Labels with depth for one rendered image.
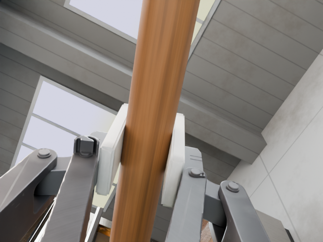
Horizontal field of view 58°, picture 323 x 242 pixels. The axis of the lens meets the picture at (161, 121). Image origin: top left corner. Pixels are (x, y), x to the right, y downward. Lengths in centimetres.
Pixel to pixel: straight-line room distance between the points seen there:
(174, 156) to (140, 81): 4
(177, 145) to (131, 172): 4
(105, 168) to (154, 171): 4
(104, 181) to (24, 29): 316
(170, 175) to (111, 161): 3
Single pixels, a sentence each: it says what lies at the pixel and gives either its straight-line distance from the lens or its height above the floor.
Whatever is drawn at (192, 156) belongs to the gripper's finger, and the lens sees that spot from 17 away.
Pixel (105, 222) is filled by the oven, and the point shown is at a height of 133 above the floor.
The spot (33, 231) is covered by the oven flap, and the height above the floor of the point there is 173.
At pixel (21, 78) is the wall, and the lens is 377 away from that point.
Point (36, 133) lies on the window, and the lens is 396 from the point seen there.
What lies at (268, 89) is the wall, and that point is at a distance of 346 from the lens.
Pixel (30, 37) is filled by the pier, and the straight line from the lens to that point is 328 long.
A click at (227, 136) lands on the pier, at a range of 328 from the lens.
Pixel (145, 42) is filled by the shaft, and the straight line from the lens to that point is 16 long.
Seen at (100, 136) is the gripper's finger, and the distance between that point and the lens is 18.
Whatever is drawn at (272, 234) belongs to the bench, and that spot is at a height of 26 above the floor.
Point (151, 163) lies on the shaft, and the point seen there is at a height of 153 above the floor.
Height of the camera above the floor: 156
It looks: 7 degrees down
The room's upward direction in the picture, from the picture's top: 64 degrees counter-clockwise
